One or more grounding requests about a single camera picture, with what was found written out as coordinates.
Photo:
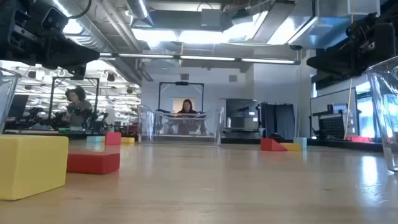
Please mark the thick yellow block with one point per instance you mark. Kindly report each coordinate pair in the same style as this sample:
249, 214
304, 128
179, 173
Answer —
31, 165

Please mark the red wedge block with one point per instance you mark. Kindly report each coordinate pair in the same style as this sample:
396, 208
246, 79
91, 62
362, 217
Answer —
270, 146

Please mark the black monitor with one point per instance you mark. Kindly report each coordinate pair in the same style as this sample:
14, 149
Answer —
18, 107

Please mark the white bottle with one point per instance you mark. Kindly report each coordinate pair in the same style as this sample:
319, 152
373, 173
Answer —
229, 122

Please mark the person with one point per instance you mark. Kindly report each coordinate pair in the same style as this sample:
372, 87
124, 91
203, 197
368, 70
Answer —
77, 109
186, 107

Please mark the black pegboard rack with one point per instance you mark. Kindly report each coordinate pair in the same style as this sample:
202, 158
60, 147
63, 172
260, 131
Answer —
332, 126

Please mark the grey wall vent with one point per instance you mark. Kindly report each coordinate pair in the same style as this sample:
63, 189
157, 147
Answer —
233, 78
184, 76

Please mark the flat yellow block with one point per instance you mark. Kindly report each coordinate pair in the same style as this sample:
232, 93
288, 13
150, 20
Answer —
128, 140
292, 147

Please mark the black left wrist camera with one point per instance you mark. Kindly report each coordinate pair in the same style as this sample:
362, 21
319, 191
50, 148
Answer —
54, 19

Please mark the black cabinet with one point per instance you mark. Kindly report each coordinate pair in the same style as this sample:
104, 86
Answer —
241, 113

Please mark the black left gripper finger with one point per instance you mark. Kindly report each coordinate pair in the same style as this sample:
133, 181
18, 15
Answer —
68, 56

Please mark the silver ventilation duct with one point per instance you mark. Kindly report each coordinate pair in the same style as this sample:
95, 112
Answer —
93, 31

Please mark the red plastic bin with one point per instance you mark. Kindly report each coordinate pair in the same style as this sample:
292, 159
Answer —
359, 139

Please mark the long ceiling light bar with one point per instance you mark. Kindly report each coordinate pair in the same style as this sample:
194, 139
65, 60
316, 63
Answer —
202, 58

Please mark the dark curtain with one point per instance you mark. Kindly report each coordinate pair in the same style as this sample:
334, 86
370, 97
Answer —
280, 121

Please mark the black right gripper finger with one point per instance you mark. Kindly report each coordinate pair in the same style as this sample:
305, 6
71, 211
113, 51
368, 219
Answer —
335, 63

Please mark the long red block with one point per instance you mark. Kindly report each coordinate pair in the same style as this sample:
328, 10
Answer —
93, 163

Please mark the red cube block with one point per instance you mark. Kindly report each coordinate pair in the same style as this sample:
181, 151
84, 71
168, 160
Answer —
112, 138

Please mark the black table frame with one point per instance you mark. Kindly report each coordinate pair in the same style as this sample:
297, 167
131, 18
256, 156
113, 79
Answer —
242, 141

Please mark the clear plastic bin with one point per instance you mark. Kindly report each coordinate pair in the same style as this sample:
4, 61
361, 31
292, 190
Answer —
6, 93
143, 124
385, 109

